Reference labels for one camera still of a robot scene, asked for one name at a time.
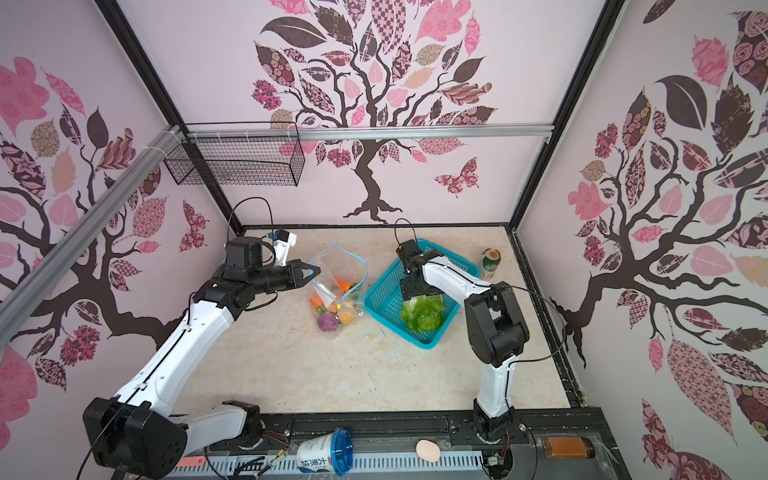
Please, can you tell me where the white slotted cable duct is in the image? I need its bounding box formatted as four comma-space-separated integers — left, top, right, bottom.
179, 451, 486, 480

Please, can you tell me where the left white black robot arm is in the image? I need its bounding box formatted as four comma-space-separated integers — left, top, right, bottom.
83, 260, 321, 479

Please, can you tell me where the clear blue zip top bag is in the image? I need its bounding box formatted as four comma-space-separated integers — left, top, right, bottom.
310, 241, 369, 335

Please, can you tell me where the purple toy onion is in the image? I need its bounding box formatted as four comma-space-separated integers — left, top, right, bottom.
316, 312, 341, 332

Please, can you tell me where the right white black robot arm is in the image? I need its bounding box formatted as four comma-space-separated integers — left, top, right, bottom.
396, 240, 530, 442

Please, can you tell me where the brown amber bottle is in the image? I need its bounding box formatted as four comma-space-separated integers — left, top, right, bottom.
541, 436, 596, 460

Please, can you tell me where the green toy lettuce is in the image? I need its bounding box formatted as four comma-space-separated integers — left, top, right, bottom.
400, 295, 445, 333

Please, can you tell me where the green drink can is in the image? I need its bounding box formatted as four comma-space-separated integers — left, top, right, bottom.
481, 248, 501, 279

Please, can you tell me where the teal plastic basket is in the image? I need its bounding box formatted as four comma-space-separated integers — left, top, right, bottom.
364, 239, 490, 350

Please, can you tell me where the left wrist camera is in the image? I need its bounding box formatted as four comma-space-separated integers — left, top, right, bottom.
225, 229, 297, 269

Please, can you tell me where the red plastic spatula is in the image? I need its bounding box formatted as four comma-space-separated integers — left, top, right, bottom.
177, 455, 206, 468

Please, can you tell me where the orange toy pumpkin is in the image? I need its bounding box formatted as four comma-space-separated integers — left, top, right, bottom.
310, 293, 325, 311

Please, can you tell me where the orange toy carrot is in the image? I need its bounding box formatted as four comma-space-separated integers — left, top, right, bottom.
335, 278, 352, 292

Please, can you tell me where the white blue yogurt cup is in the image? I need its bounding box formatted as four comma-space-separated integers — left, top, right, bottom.
296, 428, 354, 476

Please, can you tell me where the black wire wall basket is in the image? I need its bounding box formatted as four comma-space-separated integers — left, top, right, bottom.
164, 120, 305, 187

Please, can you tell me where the yellow brown toy potato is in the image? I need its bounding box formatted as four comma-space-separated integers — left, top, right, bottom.
337, 306, 358, 325

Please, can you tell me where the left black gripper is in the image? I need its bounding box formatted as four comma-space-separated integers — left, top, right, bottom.
249, 259, 320, 294

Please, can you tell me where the pink egg shaped toy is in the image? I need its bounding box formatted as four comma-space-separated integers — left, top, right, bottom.
415, 439, 441, 463

